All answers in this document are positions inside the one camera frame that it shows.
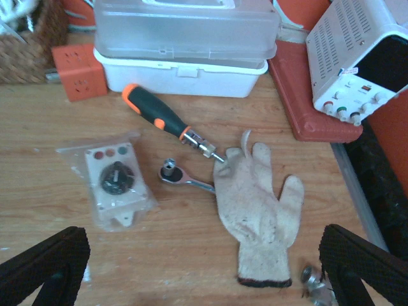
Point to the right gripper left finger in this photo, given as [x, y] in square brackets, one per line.
[56, 265]

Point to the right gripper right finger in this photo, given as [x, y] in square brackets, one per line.
[350, 261]

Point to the white knit work glove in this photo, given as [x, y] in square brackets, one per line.
[265, 225]

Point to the bagged white switch box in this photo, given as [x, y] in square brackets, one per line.
[120, 198]

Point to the metal tee pipe fitting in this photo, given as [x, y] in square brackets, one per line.
[317, 287]

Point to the silver ratchet wrench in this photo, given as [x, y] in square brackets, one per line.
[173, 174]

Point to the orange black screwdriver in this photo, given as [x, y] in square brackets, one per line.
[160, 115]

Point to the red power cube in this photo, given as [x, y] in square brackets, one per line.
[81, 75]

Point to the red tool case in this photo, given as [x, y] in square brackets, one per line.
[290, 72]

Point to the white power supply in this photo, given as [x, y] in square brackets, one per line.
[357, 56]

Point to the wicker basket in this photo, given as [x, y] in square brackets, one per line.
[26, 62]

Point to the white plastic toolbox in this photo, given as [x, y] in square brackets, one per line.
[200, 48]

